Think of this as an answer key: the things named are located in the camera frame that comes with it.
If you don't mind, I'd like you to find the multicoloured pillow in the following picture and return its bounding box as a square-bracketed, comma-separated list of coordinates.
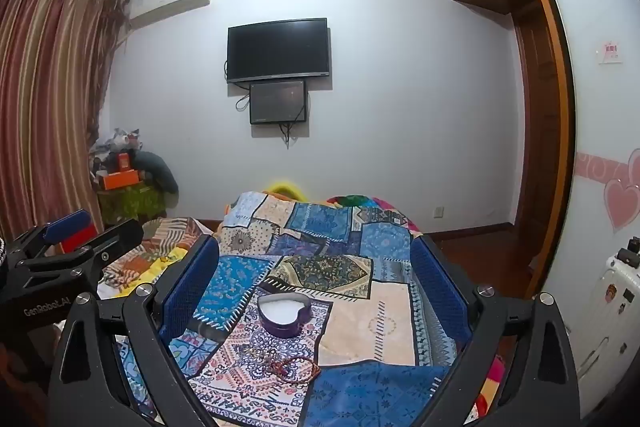
[325, 193, 397, 210]

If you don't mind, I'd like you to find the purple heart-shaped jewelry box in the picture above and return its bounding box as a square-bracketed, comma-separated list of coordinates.
[257, 292, 312, 338]

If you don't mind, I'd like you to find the flat orange box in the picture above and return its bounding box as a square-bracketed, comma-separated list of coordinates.
[97, 169, 141, 192]

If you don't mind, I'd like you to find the red bead bracelet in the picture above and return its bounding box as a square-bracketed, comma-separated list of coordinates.
[279, 355, 322, 384]

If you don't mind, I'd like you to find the black wall television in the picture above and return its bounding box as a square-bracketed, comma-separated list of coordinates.
[226, 18, 332, 84]

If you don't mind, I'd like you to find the red yellow fleece blanket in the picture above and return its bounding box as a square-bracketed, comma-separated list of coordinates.
[474, 351, 507, 419]

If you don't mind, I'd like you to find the striped red curtain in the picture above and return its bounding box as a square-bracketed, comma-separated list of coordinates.
[0, 0, 127, 239]

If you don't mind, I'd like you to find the small black wall monitor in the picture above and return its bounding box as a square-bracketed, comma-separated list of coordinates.
[249, 79, 309, 126]

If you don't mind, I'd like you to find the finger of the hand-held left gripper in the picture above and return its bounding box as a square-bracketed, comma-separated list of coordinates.
[10, 208, 95, 268]
[15, 218, 146, 289]

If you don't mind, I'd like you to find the red box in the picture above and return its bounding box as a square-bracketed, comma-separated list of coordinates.
[60, 224, 99, 256]

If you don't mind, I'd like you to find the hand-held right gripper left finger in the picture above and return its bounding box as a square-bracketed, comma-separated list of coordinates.
[47, 234, 221, 427]

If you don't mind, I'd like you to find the wooden bed frame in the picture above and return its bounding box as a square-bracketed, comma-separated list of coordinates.
[189, 217, 227, 234]

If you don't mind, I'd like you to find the brown striped blanket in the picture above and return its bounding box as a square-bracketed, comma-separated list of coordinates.
[139, 217, 212, 254]

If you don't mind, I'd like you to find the white suitcase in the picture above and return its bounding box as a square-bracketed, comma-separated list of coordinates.
[570, 236, 640, 408]

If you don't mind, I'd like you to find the yellow quilt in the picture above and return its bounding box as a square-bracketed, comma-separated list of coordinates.
[107, 251, 193, 299]

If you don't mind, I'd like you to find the yellow pillow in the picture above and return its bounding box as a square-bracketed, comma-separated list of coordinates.
[264, 180, 309, 203]

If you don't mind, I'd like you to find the pink paper sticker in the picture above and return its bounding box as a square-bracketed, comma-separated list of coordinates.
[597, 40, 624, 64]

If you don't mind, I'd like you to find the pile of small toys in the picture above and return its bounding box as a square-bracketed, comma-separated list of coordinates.
[90, 127, 147, 172]

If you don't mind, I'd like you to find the patchwork printed blanket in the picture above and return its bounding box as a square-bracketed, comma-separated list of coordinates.
[115, 189, 501, 427]

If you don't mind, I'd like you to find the black monitor cable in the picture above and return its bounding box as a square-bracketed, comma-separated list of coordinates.
[277, 122, 301, 151]

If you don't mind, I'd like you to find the dark red cloth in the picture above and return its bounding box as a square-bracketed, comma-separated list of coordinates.
[0, 338, 57, 427]

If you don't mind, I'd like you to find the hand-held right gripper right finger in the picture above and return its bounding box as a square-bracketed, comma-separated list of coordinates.
[410, 234, 581, 427]

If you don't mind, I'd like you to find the green box with clutter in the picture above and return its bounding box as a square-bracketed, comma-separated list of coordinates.
[97, 184, 169, 229]

